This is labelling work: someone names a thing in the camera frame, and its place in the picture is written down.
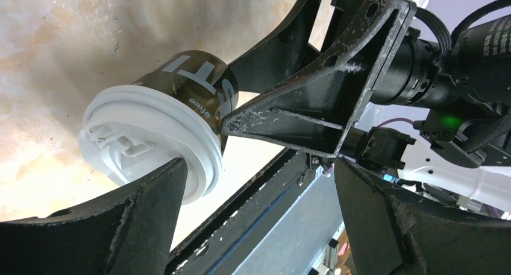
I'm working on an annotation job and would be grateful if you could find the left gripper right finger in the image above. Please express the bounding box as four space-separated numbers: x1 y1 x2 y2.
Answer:
334 158 510 274

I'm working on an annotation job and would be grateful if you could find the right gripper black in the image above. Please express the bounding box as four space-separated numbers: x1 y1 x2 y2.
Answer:
371 16 510 107

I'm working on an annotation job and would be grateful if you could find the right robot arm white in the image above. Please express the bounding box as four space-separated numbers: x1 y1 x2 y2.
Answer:
221 0 510 211

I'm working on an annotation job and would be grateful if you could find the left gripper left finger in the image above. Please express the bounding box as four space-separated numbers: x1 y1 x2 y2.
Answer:
1 158 187 274

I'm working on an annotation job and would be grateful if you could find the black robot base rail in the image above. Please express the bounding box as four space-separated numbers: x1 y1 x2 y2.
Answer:
165 150 342 274

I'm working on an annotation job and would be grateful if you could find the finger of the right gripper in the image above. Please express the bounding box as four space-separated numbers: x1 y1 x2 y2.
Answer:
229 0 321 93
221 0 417 158

